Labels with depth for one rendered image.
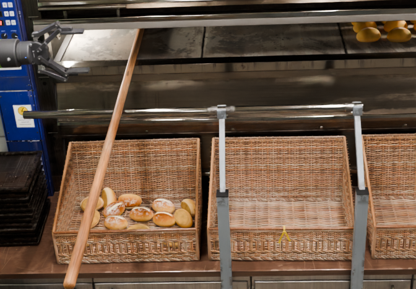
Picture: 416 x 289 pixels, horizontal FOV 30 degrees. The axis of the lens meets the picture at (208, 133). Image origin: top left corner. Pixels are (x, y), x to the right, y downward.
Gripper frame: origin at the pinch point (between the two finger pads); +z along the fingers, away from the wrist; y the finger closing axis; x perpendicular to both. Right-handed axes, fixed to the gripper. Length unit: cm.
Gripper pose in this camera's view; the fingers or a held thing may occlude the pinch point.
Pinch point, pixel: (83, 51)
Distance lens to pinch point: 252.1
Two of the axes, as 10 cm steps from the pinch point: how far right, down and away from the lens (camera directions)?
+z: 10.0, -0.2, -0.6
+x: -0.4, 5.0, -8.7
